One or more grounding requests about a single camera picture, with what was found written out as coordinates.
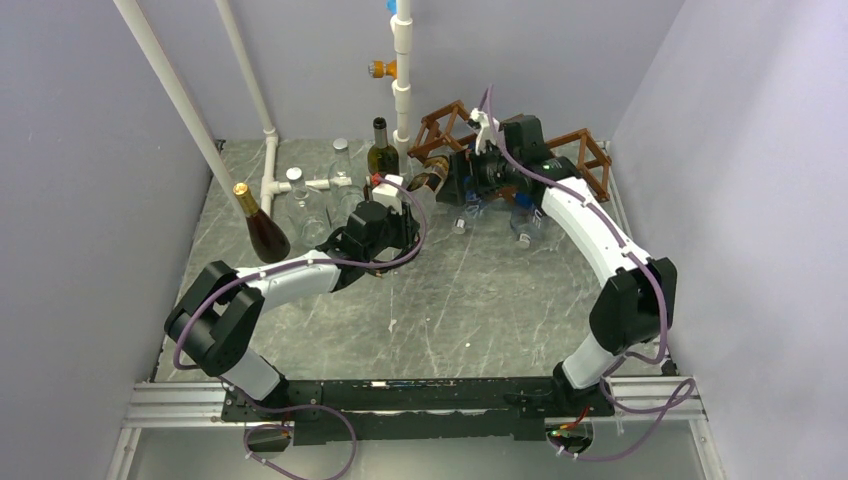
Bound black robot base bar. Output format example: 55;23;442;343
221;376;614;446

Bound aluminium rail frame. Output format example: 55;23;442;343
119;376;726;479

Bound brown wooden wine rack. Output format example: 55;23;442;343
407;100;612;203

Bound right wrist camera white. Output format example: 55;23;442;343
467;108;499;155

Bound brown gold-capped wine bottle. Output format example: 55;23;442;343
233;182;291;264

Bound blue label clear bottle right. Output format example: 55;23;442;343
510;200;548;249

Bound blue label clear bottle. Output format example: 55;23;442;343
510;200;548;249
451;191;488;235

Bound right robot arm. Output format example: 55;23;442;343
452;108;677;415

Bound dark bottle black cap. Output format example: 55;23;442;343
406;155;450;194

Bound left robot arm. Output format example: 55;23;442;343
164;201;423;420

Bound blue label clear bottle left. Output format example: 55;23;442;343
451;191;488;235

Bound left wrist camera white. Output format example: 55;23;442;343
370;174;403;214

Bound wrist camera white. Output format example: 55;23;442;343
370;174;403;214
467;108;499;155

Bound dark green wine bottle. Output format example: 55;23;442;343
367;117;400;176

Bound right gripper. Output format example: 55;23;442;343
435;141;520;207

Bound white PVC pipe frame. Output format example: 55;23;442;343
114;0;413;214

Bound purple cable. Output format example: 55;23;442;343
478;84;697;465
172;177;429;480

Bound orange valve fitting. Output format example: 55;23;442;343
368;60;397;80

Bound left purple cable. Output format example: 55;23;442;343
172;177;429;480

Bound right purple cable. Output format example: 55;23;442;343
478;84;697;465

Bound clear glass bottle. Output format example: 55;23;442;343
285;167;332;248
327;138;365;221

